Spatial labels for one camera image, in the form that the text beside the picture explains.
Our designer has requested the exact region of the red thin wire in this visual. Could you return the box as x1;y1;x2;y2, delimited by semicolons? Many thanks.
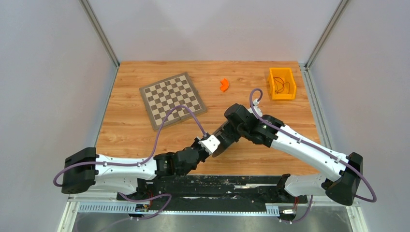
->
273;76;291;95

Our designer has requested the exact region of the dark grey cable spool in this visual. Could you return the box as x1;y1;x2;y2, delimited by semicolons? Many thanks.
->
212;141;235;158

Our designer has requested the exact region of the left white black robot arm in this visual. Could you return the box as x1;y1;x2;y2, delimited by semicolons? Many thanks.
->
60;135;220;200

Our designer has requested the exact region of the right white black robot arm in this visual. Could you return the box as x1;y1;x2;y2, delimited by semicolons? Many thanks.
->
213;103;363;206

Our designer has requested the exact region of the orange curved plastic piece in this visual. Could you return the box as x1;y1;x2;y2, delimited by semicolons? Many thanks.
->
220;78;230;92

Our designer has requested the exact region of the orange plastic bin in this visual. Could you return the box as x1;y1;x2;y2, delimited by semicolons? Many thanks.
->
267;67;297;100

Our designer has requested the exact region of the wooden chessboard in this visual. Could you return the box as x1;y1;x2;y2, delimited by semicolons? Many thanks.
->
139;72;207;131

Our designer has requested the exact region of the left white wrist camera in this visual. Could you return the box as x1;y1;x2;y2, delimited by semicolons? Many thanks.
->
199;135;220;155

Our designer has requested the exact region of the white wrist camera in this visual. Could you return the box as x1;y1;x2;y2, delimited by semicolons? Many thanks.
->
199;135;220;155
251;99;263;117

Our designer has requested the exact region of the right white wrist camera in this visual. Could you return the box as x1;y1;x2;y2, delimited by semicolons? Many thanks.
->
251;99;263;117

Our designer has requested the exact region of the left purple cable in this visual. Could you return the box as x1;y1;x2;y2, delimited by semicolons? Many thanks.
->
53;105;209;188

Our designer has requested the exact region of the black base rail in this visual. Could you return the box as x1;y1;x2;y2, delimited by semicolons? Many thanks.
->
72;173;331;217

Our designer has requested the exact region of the right aluminium frame post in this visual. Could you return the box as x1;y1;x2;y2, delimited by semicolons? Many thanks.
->
305;0;350;70

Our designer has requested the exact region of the aluminium frame post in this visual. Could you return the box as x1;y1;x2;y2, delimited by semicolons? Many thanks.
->
79;0;120;70
305;0;350;70

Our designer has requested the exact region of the left aluminium frame post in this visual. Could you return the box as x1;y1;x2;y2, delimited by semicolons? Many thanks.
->
79;0;120;70

